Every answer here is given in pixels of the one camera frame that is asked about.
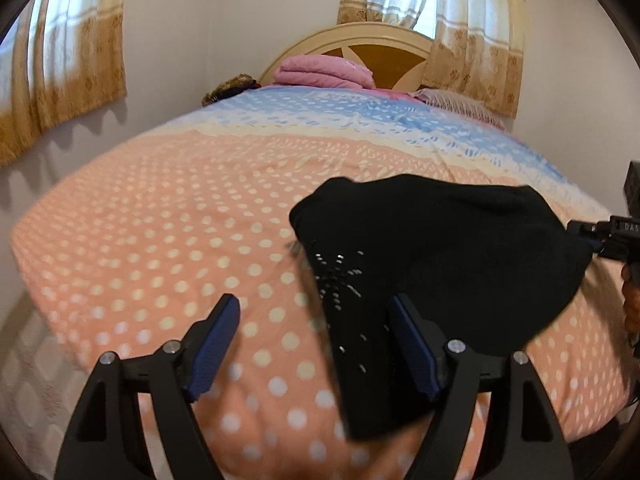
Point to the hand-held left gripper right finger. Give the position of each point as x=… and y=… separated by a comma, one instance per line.
x=414, y=352

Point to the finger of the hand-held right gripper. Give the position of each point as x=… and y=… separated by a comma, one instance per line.
x=587, y=231

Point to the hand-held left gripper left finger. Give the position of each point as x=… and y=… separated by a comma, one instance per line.
x=217, y=347

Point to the black pants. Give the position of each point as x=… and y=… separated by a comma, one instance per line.
x=450, y=240

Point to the person's right hand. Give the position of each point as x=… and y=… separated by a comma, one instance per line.
x=632, y=300

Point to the polka dot striped bedspread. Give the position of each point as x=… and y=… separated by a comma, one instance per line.
x=150, y=235

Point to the fringed striped pillow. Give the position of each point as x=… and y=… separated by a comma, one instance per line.
x=460, y=102

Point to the beige patterned curtain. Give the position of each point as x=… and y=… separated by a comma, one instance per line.
x=475, y=60
x=75, y=60

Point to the pink bed sheet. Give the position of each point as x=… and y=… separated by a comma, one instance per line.
x=400, y=95

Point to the brown furry cushion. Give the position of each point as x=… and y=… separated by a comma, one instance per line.
x=230, y=87

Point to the cream wooden headboard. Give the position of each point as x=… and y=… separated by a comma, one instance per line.
x=385, y=57

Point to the pink folded blanket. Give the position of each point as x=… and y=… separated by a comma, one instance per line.
x=325, y=70

